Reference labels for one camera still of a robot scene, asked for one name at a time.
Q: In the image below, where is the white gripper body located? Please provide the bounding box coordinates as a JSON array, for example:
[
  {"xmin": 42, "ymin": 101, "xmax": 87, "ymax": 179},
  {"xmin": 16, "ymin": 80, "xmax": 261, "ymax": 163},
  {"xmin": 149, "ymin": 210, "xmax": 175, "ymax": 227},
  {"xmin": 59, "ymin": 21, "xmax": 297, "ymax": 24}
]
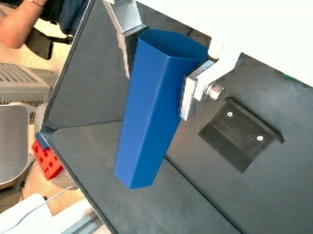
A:
[{"xmin": 137, "ymin": 0, "xmax": 313, "ymax": 87}]

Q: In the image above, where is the black curved holder stand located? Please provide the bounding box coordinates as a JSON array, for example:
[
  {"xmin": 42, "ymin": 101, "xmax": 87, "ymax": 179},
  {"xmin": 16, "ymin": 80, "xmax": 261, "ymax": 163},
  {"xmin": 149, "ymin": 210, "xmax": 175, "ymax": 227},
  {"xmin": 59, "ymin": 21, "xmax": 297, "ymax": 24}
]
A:
[{"xmin": 198, "ymin": 97, "xmax": 285, "ymax": 173}]

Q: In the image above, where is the red perforated block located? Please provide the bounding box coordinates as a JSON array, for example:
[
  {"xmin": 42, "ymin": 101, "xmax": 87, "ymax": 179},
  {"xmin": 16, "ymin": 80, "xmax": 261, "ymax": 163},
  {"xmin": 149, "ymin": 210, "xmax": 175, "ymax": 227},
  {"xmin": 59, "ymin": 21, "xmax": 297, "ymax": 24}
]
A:
[{"xmin": 32, "ymin": 141, "xmax": 64, "ymax": 180}]

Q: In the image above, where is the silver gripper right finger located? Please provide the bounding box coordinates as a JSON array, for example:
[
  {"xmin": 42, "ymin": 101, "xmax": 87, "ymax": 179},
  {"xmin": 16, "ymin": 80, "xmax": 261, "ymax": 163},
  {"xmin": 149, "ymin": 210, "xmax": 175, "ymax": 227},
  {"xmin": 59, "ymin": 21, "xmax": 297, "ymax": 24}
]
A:
[{"xmin": 178, "ymin": 42, "xmax": 244, "ymax": 122}]

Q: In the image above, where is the white cable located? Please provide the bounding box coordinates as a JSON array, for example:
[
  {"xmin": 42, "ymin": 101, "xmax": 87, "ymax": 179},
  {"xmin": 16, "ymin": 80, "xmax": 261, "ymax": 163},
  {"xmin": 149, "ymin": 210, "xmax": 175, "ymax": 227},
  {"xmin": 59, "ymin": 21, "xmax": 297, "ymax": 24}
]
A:
[{"xmin": 0, "ymin": 185, "xmax": 79, "ymax": 232}]

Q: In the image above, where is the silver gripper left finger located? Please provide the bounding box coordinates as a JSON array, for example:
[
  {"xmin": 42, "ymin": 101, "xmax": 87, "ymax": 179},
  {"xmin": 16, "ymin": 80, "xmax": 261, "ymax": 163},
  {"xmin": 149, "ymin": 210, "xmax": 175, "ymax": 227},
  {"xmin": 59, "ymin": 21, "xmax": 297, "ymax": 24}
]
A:
[{"xmin": 103, "ymin": 0, "xmax": 149, "ymax": 78}]

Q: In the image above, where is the person's forearm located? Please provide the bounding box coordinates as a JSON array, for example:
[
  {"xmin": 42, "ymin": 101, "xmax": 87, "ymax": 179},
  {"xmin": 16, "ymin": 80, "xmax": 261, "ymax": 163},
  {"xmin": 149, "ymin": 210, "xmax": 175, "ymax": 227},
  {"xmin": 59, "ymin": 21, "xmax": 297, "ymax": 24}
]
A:
[{"xmin": 0, "ymin": 0, "xmax": 48, "ymax": 48}]

